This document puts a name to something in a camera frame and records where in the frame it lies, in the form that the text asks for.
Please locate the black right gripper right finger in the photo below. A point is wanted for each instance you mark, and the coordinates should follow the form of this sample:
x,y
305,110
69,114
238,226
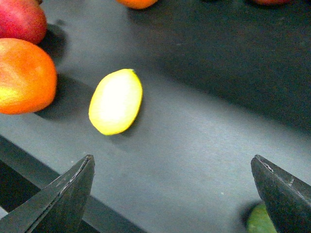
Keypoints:
x,y
287,198

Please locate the orange yellow mango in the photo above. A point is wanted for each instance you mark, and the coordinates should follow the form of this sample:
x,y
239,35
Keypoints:
x,y
28,77

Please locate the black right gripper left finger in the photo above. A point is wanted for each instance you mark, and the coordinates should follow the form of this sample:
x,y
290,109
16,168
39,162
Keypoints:
x,y
57,208

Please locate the yellow lemon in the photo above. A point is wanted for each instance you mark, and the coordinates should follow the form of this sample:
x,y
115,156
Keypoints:
x,y
116,102

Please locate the green avocado front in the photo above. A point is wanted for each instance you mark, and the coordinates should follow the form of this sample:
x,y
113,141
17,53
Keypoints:
x,y
259,220

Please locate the large orange left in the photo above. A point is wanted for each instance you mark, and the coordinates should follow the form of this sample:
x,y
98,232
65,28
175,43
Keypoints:
x,y
137,4

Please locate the red apple middle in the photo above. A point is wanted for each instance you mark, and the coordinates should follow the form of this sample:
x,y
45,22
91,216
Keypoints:
x,y
271,2

